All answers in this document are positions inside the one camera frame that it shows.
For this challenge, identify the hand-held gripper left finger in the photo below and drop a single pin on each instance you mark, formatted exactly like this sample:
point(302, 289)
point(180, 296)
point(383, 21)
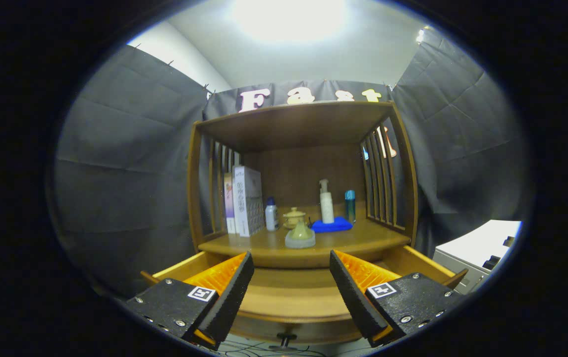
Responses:
point(232, 297)

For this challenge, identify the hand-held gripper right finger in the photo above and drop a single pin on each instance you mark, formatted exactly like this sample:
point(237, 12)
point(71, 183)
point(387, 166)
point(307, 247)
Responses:
point(356, 300)

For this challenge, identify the brown wooden drawer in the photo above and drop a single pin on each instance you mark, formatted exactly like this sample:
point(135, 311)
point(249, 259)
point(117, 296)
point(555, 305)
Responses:
point(289, 292)

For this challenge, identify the pale yellow object grey base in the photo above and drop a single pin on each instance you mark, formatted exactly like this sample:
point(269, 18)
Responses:
point(300, 238)

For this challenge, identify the brown wooden countertop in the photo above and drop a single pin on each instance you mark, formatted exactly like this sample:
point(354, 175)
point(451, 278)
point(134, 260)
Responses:
point(343, 240)

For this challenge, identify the brown wooden cabinet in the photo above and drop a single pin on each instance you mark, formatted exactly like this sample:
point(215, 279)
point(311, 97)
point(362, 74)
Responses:
point(304, 173)

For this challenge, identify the blue folded cloth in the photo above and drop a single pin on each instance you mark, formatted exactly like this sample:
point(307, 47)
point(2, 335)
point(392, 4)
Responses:
point(336, 225)

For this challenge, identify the white bottle blue cap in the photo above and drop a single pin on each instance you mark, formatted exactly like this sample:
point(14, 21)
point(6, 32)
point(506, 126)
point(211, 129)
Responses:
point(271, 217)

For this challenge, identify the teal blue bottle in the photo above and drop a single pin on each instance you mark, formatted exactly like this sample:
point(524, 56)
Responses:
point(350, 208)

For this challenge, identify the purple pink book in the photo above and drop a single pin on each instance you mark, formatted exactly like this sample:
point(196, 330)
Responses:
point(229, 203)

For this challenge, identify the white patterned book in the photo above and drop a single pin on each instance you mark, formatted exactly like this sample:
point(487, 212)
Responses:
point(248, 203)

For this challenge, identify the white pump bottle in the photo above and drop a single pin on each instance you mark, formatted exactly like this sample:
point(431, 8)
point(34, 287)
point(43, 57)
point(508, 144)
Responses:
point(327, 206)

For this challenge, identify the yellow lidded tea cup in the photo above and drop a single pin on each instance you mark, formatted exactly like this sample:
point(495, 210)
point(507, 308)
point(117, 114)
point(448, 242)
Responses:
point(294, 215)

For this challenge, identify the white grey machine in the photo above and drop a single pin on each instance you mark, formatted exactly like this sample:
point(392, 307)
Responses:
point(477, 243)

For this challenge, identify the black backdrop cloth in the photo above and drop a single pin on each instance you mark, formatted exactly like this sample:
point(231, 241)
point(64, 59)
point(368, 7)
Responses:
point(125, 163)

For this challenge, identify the small ceiling spotlight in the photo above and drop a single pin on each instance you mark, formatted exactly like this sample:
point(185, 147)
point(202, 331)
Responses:
point(420, 36)

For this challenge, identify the large ceiling light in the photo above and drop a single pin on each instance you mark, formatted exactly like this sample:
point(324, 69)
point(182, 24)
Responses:
point(289, 17)

